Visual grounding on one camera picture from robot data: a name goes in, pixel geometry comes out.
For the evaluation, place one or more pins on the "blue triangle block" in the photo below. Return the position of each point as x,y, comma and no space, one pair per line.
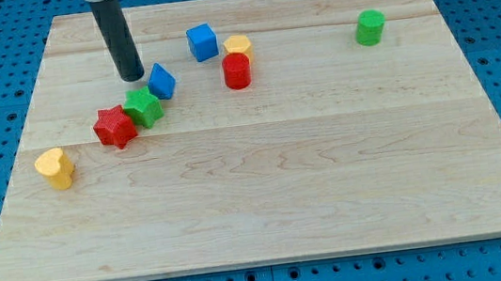
161,83

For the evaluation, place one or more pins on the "blue cube block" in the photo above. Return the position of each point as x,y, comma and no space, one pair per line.
202,42

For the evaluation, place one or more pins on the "light wooden board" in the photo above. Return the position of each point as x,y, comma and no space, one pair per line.
335,149

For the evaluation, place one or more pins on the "red cylinder block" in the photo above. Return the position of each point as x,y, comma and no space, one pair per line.
236,68

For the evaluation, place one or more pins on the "yellow hexagon block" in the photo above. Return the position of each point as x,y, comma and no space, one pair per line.
239,44

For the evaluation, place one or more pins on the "green star block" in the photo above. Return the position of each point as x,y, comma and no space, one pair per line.
143,107

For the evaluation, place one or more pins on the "red star block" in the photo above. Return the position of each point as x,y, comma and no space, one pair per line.
114,127

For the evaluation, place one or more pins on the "green cylinder block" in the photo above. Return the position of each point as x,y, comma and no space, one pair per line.
370,27

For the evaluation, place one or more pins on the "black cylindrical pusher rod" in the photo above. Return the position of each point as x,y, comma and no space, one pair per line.
118,38

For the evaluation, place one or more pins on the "yellow heart block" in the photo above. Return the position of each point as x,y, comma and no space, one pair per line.
56,168

